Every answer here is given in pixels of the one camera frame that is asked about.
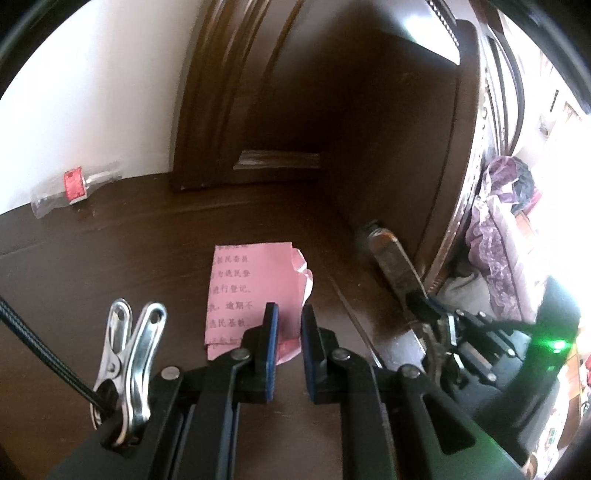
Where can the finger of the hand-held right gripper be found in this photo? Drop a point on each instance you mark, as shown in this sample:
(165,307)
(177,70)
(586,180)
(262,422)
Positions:
(480,327)
(475,369)

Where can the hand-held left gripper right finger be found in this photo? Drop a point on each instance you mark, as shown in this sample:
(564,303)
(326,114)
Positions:
(307,350)

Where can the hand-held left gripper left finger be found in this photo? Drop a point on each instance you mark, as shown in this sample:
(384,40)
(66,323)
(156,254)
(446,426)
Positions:
(272,350)

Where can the pink printed paper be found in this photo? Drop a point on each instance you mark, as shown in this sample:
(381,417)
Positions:
(249,277)

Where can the grey pillow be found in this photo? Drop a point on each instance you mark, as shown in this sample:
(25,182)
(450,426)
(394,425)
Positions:
(466,290)

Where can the silver metal spring clip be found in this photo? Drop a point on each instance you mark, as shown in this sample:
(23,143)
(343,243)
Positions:
(138,360)
(438,350)

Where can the purple patterned blanket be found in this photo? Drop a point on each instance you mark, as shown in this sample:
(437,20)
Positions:
(498,230)

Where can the dark grey clothing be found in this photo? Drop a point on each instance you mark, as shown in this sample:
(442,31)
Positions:
(524,184)

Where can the brown wooden nightstand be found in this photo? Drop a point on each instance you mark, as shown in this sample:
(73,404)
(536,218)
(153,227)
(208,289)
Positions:
(115,258)

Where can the dark wooden headboard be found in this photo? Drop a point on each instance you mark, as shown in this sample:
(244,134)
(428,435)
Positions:
(323,115)

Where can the clear bottle with red label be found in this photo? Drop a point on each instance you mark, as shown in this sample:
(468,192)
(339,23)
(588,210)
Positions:
(74,184)

